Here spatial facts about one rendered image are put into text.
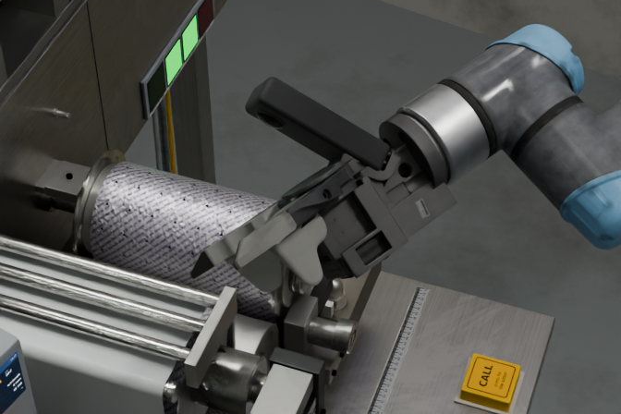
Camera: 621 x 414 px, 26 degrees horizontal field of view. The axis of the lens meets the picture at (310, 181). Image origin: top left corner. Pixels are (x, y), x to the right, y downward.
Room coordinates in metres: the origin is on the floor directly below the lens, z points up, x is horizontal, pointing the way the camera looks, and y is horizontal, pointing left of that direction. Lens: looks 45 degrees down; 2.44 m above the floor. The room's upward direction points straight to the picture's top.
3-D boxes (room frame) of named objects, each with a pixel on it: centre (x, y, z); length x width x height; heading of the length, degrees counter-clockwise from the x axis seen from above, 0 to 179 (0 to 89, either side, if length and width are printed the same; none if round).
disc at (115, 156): (1.16, 0.26, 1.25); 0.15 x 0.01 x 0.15; 160
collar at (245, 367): (0.84, 0.08, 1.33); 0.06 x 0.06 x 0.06; 70
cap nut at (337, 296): (1.20, -0.03, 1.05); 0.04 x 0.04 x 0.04
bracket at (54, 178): (1.18, 0.30, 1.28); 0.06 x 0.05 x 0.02; 70
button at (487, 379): (1.15, -0.25, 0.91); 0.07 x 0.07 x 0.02; 70
